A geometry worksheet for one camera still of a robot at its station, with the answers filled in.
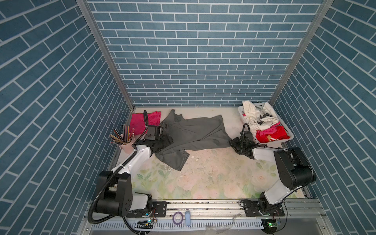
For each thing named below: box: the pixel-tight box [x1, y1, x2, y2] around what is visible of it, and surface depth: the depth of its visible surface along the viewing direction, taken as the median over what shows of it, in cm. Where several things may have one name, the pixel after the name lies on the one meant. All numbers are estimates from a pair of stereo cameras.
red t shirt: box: [255, 125, 291, 143], surface depth 96 cm
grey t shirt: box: [154, 109, 233, 171], surface depth 103 cm
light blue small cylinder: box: [184, 210, 191, 228], surface depth 70 cm
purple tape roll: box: [172, 211, 184, 225], surface depth 72 cm
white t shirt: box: [242, 100, 280, 136], surface depth 107 cm
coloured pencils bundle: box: [109, 124, 135, 146], surface depth 91 cm
